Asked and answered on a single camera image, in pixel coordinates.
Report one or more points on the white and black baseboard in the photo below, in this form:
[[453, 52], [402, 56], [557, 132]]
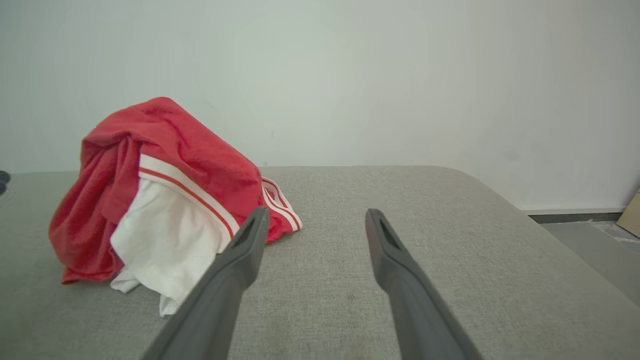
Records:
[[575, 217]]

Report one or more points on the small dark round object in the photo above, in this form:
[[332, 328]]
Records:
[[3, 181]]

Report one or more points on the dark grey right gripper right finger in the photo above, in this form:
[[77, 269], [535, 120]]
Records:
[[410, 300]]

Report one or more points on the red shirt with white panels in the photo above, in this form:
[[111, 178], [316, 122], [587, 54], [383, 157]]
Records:
[[200, 160]]

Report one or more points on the brown cardboard piece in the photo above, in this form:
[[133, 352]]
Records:
[[632, 215]]

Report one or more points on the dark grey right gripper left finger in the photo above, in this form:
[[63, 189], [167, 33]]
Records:
[[230, 280]]

